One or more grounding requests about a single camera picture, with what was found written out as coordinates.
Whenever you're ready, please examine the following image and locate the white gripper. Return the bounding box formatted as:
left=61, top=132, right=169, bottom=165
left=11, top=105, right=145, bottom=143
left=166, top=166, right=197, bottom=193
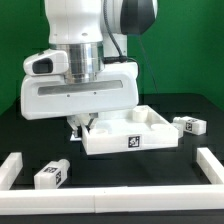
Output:
left=21, top=62, right=138, bottom=140

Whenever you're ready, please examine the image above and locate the white square tabletop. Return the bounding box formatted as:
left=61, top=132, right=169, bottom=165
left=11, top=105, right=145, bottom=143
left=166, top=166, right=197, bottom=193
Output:
left=80, top=105, right=178, bottom=155

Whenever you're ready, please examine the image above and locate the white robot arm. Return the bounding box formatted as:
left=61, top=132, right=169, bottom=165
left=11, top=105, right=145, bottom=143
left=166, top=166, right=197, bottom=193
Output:
left=21, top=0, right=158, bottom=120

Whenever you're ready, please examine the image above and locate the white U-shaped fence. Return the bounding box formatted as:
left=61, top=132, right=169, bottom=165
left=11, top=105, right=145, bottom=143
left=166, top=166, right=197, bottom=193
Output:
left=0, top=147, right=224, bottom=215

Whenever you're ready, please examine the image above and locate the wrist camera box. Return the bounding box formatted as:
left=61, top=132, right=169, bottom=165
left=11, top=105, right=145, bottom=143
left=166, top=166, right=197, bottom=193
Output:
left=23, top=49, right=69, bottom=76

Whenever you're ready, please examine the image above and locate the black cable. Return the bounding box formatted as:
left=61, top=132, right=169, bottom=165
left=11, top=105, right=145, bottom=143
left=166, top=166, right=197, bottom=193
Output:
left=101, top=0, right=129, bottom=65

